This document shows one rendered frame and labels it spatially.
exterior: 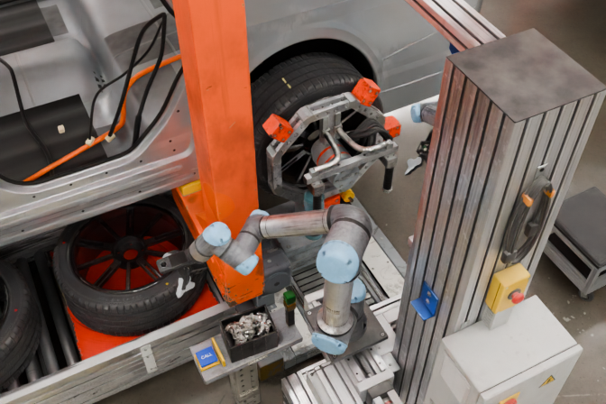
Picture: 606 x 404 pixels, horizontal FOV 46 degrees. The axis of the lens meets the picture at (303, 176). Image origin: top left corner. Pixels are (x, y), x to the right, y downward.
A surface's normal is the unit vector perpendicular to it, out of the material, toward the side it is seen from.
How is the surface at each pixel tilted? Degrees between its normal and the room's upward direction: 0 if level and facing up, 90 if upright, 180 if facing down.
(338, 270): 82
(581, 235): 0
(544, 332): 0
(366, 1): 90
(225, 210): 90
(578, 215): 0
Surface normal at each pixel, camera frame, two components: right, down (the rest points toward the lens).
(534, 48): 0.00, -0.69
